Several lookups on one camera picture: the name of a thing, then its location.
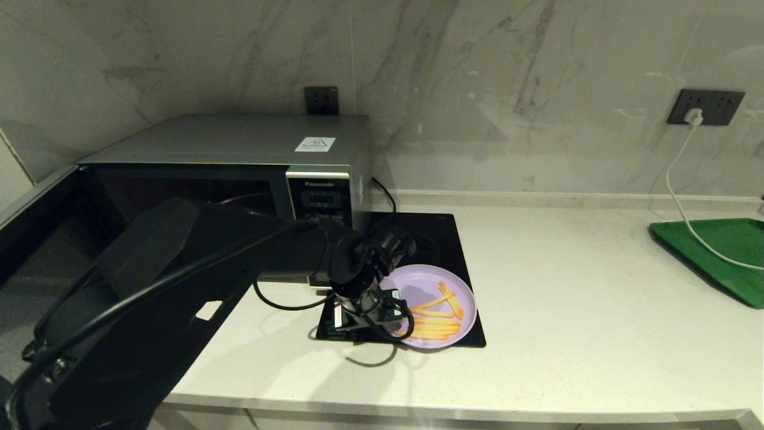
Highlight white power cable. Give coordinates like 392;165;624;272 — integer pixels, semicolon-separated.
664;122;764;272

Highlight black induction cooktop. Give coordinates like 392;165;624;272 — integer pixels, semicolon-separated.
315;212;486;348

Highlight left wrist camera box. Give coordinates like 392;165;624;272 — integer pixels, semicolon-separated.
370;229;417;273

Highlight small black wall outlet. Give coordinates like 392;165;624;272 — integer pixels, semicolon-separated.
304;87;340;116

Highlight wide black wall outlet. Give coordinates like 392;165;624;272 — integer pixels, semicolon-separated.
667;89;745;126

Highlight green plastic tray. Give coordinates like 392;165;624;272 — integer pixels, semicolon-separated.
649;218;764;309

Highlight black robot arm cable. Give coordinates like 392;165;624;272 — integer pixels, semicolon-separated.
6;218;417;430

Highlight purple plate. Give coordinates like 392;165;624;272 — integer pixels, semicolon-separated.
379;263;478;349

